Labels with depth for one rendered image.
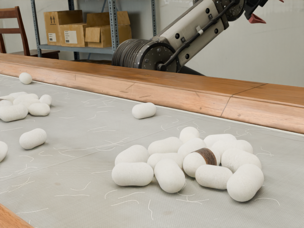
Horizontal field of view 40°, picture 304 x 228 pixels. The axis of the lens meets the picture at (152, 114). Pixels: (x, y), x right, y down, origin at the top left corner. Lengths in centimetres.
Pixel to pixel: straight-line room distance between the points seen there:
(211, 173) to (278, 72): 238
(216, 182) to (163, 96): 29
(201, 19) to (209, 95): 53
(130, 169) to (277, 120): 21
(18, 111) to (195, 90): 24
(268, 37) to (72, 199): 243
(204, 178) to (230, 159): 3
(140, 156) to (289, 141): 16
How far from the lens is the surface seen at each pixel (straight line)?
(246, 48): 279
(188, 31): 104
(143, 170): 34
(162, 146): 38
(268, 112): 50
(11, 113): 58
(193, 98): 56
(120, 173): 34
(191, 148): 37
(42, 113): 59
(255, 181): 31
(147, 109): 53
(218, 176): 33
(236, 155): 35
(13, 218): 27
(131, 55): 98
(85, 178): 37
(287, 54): 265
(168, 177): 32
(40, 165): 42
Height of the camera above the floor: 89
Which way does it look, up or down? 15 degrees down
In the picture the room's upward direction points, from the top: 4 degrees counter-clockwise
